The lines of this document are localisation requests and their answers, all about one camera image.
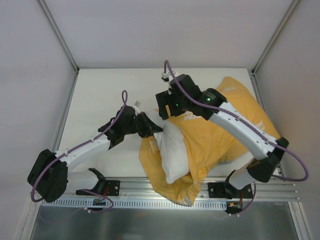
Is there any white pillow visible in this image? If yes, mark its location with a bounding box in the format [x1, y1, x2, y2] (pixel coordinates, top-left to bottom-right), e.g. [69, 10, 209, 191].
[146, 109, 190, 185]

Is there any yellow Mickey Mouse pillowcase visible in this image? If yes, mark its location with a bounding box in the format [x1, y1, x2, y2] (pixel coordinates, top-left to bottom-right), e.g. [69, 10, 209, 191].
[138, 76, 282, 207]

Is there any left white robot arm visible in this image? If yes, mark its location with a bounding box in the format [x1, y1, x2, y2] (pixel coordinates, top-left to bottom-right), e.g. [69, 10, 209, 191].
[27, 105, 165, 203]

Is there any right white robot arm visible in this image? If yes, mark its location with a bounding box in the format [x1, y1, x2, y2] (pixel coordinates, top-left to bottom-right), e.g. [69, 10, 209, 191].
[155, 72, 289, 199]

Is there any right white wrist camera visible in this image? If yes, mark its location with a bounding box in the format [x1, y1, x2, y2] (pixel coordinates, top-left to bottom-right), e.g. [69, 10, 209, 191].
[161, 71, 176, 84]

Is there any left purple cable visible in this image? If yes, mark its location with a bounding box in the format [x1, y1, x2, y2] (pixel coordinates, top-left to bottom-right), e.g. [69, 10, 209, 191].
[29, 89, 129, 203]

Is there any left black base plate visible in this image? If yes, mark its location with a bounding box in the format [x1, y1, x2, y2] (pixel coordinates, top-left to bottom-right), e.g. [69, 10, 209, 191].
[75, 179, 121, 197]

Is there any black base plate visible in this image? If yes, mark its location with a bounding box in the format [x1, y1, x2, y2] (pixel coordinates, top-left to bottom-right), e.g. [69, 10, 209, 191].
[75, 179, 121, 197]
[207, 182, 253, 200]

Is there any white slotted cable duct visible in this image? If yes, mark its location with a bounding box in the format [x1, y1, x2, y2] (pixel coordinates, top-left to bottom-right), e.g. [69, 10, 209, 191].
[40, 197, 227, 211]

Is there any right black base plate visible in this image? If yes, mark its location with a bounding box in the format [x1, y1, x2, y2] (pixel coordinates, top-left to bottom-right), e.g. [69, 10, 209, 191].
[207, 182, 253, 200]

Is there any left aluminium frame post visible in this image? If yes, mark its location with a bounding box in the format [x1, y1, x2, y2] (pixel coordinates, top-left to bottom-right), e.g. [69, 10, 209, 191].
[36, 0, 80, 74]

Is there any aluminium frame post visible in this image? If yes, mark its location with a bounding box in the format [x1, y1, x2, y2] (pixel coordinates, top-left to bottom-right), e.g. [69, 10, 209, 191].
[251, 0, 301, 77]
[36, 0, 80, 74]

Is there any right aluminium frame post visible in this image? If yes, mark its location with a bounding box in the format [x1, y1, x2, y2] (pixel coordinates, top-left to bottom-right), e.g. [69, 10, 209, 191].
[251, 0, 301, 77]

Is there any aluminium mounting rail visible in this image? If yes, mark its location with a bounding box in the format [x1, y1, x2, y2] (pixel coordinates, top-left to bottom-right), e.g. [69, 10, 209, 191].
[58, 177, 301, 206]

